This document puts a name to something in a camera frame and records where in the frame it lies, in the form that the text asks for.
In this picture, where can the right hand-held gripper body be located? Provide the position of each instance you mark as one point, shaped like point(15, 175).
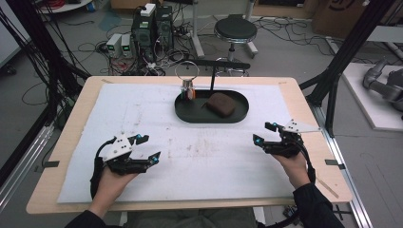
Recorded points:
point(286, 145)

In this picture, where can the white table mat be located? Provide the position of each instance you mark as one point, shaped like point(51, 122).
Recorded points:
point(190, 171)

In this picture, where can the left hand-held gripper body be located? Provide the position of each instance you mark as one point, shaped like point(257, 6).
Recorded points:
point(122, 158)

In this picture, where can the black key rack with tray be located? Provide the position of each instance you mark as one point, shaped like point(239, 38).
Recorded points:
point(196, 114)

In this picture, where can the person's right hand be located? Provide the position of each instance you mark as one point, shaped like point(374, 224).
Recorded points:
point(294, 171)

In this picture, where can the white box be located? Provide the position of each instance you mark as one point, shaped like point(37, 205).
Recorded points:
point(148, 9)

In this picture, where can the person's left hand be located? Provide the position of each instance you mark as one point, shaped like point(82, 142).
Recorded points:
point(111, 190)

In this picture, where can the white platform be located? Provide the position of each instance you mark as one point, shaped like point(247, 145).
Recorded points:
point(367, 104)

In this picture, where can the white board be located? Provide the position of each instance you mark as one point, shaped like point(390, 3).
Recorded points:
point(11, 31)

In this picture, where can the white table leg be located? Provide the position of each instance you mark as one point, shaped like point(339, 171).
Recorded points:
point(196, 34)
point(252, 47)

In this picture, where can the brown tape strip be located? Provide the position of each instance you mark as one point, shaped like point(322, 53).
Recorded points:
point(328, 188)

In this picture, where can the round white table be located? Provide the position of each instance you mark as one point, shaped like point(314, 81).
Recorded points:
point(63, 6)

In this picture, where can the black round stool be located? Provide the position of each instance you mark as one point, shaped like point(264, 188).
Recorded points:
point(235, 30)

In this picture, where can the aluminium rail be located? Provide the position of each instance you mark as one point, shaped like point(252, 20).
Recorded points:
point(25, 161)
point(348, 177)

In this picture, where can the cardboard box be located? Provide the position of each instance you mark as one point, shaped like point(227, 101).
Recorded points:
point(342, 15)

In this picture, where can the grey power supply unit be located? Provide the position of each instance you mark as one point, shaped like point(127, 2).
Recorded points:
point(113, 44)
point(126, 45)

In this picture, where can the brown zip pouch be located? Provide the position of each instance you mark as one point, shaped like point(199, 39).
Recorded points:
point(221, 104)

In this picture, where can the black computer tower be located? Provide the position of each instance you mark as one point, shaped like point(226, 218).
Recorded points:
point(164, 28)
point(143, 34)

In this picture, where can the dark tape piece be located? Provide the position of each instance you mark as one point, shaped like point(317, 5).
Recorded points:
point(50, 164)
point(334, 163)

